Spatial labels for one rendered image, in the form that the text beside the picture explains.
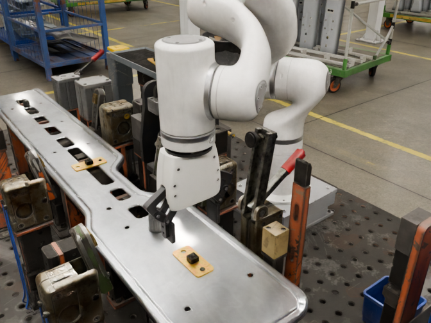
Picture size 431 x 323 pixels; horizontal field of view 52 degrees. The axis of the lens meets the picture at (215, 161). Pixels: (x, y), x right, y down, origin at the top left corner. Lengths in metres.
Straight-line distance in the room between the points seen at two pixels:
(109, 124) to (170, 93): 0.70
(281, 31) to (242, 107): 0.52
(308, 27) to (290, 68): 4.20
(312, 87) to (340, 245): 0.48
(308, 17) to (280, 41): 4.31
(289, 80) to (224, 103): 0.64
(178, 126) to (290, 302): 0.33
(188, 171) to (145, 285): 0.22
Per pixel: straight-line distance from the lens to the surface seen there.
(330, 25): 5.26
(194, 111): 0.63
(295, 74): 1.23
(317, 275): 1.27
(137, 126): 1.23
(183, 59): 0.61
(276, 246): 0.80
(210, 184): 0.73
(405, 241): 0.65
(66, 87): 1.71
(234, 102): 0.60
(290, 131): 1.30
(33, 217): 1.09
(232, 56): 3.83
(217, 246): 0.85
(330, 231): 1.45
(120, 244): 0.88
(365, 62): 5.15
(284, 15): 1.08
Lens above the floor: 1.53
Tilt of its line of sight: 27 degrees down
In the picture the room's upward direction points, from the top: straight up
